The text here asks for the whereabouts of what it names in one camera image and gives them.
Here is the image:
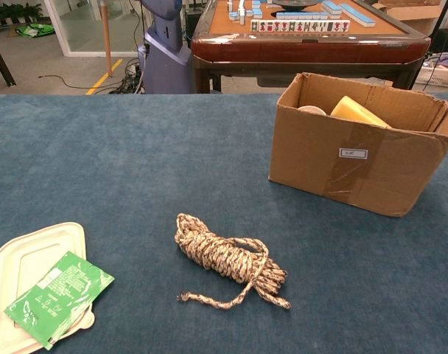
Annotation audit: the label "black mahjong table centre dish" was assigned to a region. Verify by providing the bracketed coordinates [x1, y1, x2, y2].
[271, 0, 319, 9]

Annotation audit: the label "green foil packet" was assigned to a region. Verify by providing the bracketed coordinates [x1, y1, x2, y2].
[3, 251, 116, 350]

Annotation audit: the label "potted green plants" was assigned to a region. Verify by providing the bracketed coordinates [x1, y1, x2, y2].
[0, 2, 44, 27]

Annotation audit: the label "brown mahjong table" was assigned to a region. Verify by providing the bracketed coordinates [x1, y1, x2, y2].
[190, 0, 431, 95]

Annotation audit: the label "blue-backed mahjong tile wall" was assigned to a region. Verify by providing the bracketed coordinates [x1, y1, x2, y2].
[276, 11, 329, 21]
[340, 2, 377, 27]

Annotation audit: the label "green snack packet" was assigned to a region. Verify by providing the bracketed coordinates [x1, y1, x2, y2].
[15, 22, 56, 38]

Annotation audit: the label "white framed glass partition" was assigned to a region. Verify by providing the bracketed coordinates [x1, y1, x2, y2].
[43, 0, 144, 58]

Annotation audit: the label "beige braided rope bundle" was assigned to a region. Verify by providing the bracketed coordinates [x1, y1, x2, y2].
[174, 212, 292, 311]

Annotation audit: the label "white plastic basket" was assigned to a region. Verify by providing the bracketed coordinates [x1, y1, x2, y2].
[417, 51, 448, 88]

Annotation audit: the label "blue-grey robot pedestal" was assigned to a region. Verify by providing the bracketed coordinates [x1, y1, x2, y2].
[137, 0, 194, 95]

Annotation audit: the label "face-up mahjong tile row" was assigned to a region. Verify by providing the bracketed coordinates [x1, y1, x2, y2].
[250, 20, 351, 32]

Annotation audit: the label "black table leg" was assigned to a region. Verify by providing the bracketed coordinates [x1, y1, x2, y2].
[0, 32, 17, 88]

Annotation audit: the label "white paper cup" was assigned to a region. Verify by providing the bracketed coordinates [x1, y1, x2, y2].
[297, 105, 326, 116]

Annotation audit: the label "blue felt table mat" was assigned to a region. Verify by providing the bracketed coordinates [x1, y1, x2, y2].
[0, 92, 448, 354]

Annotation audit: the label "brown cardboard box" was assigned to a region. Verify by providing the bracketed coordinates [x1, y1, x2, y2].
[267, 72, 448, 218]

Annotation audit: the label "yellow sponge block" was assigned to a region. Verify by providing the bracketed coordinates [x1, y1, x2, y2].
[330, 95, 393, 130]

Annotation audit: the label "open cardboard box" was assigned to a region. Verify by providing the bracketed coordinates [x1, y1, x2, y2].
[371, 0, 448, 34]

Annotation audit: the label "wooden pole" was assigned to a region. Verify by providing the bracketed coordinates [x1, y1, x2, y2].
[100, 0, 113, 78]

